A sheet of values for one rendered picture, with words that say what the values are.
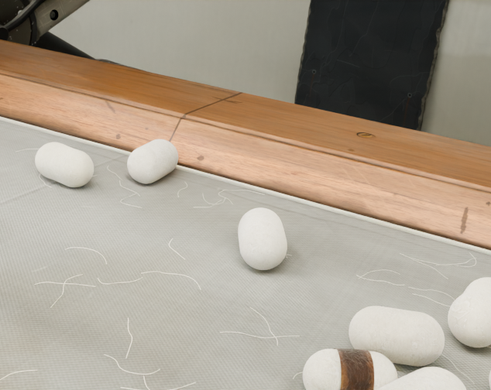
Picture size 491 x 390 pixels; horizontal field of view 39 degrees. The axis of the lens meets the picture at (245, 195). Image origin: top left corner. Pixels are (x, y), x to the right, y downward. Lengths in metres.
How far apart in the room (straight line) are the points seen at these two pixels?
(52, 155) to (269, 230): 0.14
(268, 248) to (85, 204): 0.11
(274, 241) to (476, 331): 0.09
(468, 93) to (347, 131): 1.85
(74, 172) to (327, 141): 0.15
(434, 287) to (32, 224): 0.19
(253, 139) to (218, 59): 2.17
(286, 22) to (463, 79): 0.63
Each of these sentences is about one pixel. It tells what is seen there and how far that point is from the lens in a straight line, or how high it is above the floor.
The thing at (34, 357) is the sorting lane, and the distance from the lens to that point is 0.25.
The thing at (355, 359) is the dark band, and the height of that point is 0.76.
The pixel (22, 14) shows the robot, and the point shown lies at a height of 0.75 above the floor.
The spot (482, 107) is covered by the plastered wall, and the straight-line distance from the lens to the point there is 2.29.
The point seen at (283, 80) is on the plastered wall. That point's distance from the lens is 2.47.
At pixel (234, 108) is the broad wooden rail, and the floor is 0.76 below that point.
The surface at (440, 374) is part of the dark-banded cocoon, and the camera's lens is 0.23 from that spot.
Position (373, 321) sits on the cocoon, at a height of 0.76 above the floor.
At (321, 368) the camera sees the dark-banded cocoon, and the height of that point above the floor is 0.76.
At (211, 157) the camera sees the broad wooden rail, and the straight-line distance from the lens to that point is 0.42.
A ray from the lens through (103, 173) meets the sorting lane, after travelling 0.40.
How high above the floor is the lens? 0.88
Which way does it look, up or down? 22 degrees down
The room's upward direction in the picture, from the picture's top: 7 degrees clockwise
